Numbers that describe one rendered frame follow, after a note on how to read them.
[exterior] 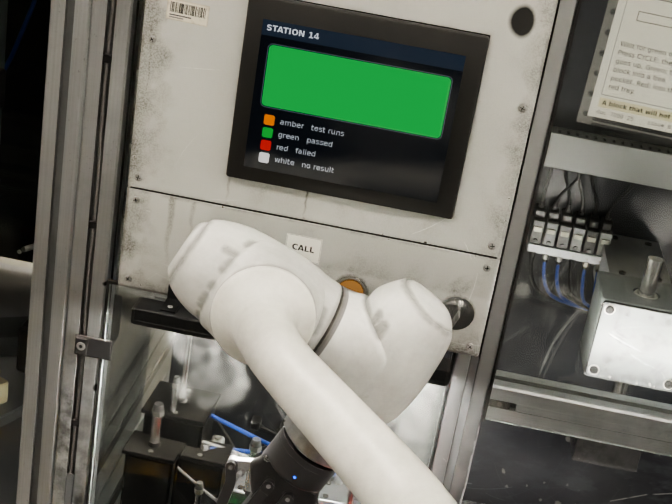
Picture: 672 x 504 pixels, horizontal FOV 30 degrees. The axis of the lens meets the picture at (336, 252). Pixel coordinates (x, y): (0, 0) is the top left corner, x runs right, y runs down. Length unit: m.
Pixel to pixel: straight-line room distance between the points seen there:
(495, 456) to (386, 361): 0.76
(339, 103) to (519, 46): 0.19
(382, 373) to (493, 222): 0.22
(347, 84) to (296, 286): 0.23
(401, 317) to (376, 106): 0.22
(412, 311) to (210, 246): 0.21
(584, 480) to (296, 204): 0.83
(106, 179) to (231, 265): 0.27
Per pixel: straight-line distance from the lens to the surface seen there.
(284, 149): 1.33
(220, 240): 1.22
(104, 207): 1.44
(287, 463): 1.34
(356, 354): 1.25
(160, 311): 1.42
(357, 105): 1.31
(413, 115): 1.31
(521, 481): 2.02
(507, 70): 1.31
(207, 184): 1.39
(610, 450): 1.70
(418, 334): 1.25
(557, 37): 1.32
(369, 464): 1.02
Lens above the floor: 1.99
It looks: 22 degrees down
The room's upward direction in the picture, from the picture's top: 10 degrees clockwise
